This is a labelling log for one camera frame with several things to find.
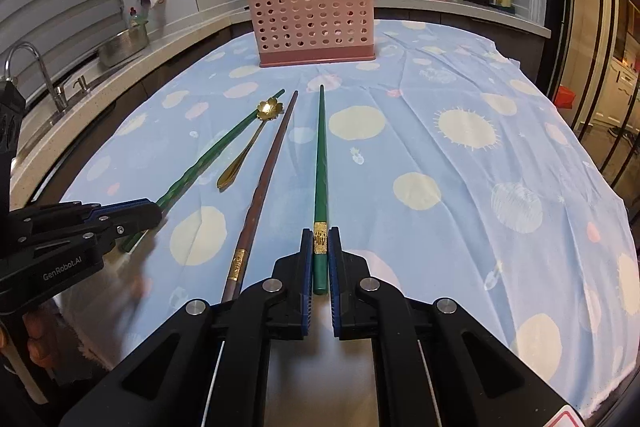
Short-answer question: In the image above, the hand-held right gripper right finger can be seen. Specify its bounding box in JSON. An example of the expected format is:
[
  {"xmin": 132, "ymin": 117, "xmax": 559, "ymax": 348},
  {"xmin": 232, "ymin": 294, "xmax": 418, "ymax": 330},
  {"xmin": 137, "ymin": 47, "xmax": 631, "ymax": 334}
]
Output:
[{"xmin": 328, "ymin": 226, "xmax": 587, "ymax": 427}]

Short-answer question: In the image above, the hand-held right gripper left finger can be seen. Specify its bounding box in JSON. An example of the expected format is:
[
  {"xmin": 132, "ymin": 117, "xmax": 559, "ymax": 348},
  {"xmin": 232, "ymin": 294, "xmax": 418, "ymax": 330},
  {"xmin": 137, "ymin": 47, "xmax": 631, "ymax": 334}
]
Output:
[{"xmin": 60, "ymin": 227, "xmax": 316, "ymax": 427}]

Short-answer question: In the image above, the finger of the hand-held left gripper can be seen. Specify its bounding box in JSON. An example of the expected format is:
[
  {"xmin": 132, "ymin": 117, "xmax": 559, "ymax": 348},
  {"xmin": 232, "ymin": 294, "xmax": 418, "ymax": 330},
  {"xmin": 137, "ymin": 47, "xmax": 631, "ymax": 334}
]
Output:
[
  {"xmin": 9, "ymin": 198, "xmax": 164, "ymax": 234},
  {"xmin": 14, "ymin": 224, "xmax": 127, "ymax": 259}
]

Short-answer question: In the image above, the green chopstick with gold band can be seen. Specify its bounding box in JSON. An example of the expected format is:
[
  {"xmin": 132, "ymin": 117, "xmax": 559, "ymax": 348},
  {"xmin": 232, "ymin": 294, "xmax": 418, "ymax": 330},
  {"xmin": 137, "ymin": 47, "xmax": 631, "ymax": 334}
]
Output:
[
  {"xmin": 312, "ymin": 84, "xmax": 330, "ymax": 296},
  {"xmin": 120, "ymin": 89, "xmax": 286, "ymax": 253}
]

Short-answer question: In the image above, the pink perforated utensil holder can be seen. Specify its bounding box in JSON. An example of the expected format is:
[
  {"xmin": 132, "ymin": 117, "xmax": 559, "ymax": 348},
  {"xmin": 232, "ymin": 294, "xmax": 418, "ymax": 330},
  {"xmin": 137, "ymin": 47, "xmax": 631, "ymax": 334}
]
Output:
[{"xmin": 244, "ymin": 0, "xmax": 376, "ymax": 69}]

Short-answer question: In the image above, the person's left hand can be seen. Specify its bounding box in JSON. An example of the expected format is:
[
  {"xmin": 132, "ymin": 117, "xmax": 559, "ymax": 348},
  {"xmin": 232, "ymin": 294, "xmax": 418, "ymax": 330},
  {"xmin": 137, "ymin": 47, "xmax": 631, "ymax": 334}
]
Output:
[{"xmin": 22, "ymin": 306, "xmax": 56, "ymax": 359}]

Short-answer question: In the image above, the brown chopstick with gold band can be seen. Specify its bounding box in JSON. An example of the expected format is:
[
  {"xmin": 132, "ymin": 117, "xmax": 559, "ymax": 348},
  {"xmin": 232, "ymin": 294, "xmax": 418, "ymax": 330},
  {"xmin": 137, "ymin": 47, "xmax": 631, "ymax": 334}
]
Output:
[{"xmin": 220, "ymin": 90, "xmax": 300, "ymax": 304}]

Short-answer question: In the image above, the blue dotted tablecloth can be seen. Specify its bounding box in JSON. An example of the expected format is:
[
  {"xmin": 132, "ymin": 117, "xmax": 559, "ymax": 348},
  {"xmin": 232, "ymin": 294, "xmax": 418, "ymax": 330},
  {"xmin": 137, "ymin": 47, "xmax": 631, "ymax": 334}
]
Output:
[{"xmin": 57, "ymin": 19, "xmax": 640, "ymax": 414}]

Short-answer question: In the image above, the steel pot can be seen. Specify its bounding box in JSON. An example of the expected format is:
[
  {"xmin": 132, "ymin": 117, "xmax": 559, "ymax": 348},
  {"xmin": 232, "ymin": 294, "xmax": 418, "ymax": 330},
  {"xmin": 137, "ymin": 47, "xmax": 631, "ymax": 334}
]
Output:
[{"xmin": 97, "ymin": 24, "xmax": 150, "ymax": 68}]

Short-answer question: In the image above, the steel faucet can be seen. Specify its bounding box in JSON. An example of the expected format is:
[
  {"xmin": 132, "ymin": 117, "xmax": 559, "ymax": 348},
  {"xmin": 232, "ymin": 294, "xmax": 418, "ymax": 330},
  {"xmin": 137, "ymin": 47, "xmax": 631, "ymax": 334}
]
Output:
[{"xmin": 4, "ymin": 41, "xmax": 69, "ymax": 116}]

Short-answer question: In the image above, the gold flower spoon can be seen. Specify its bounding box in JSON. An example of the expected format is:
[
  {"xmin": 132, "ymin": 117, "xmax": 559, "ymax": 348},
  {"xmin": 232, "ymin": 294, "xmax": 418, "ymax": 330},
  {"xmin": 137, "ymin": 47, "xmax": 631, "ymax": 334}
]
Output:
[{"xmin": 216, "ymin": 95, "xmax": 284, "ymax": 192}]

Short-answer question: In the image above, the glass sliding door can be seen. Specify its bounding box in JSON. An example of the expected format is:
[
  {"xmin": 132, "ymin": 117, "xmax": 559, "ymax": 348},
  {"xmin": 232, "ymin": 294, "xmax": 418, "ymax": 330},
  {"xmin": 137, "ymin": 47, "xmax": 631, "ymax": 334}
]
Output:
[{"xmin": 539, "ymin": 0, "xmax": 640, "ymax": 190}]

